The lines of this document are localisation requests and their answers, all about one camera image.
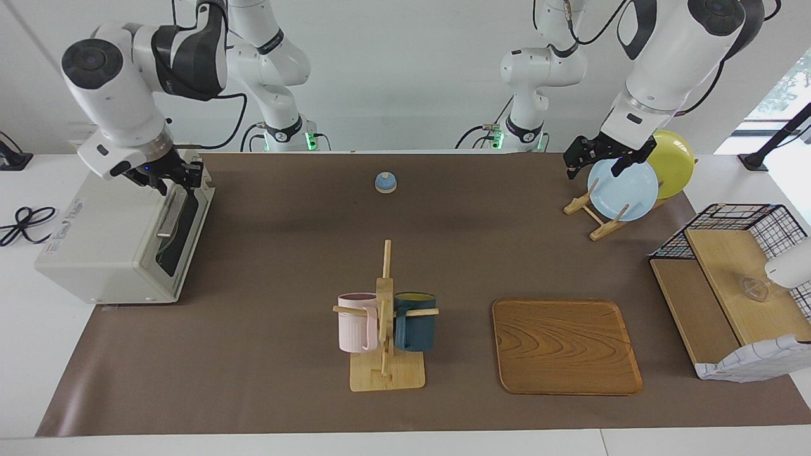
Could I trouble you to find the glass oven door with handle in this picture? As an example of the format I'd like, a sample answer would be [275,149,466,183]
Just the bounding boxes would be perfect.
[155,171,216,298]

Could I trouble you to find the white toaster oven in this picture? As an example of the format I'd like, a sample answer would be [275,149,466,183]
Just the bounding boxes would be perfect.
[35,152,216,305]

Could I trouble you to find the light blue plate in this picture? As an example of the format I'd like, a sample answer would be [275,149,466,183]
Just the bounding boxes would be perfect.
[587,158,660,222]

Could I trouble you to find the yellow plate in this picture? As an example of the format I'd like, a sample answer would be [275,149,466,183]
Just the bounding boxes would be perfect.
[646,130,696,200]

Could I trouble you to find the wooden plate rack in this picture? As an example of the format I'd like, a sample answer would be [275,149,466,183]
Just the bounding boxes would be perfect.
[563,158,698,241]

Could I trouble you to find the black clamp stand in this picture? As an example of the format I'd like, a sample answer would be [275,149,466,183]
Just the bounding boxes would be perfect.
[738,101,811,172]

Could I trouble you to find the black desk clamp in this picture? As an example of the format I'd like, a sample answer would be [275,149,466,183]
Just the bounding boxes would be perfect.
[0,132,34,172]

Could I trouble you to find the brown table mat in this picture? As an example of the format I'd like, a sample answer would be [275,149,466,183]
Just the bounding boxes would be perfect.
[36,152,811,438]

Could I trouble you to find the brown wooden tray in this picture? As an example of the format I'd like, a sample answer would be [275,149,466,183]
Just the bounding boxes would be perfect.
[492,299,643,396]

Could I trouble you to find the small clear glass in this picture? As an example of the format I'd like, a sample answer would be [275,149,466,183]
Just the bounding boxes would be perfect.
[738,277,770,302]

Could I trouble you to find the white rounded device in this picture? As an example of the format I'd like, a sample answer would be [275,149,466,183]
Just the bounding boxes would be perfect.
[765,237,811,290]

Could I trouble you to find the pink mug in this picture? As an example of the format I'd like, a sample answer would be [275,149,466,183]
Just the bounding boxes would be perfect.
[337,293,381,353]

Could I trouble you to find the dark blue mug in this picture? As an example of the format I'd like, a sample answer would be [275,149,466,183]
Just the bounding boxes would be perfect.
[394,292,438,353]

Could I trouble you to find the white checked cloth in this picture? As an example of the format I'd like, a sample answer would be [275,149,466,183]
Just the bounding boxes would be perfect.
[694,334,811,383]

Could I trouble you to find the wooden mug rack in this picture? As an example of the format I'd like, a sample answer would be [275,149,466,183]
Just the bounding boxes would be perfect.
[333,239,440,393]

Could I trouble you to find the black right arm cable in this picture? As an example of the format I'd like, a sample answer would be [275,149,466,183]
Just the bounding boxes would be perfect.
[171,94,248,151]

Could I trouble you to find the black coiled cable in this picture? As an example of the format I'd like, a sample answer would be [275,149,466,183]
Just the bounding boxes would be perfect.
[0,206,58,248]

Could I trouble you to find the wooden shelf with wire basket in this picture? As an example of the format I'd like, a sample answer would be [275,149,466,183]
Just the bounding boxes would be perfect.
[649,203,811,381]

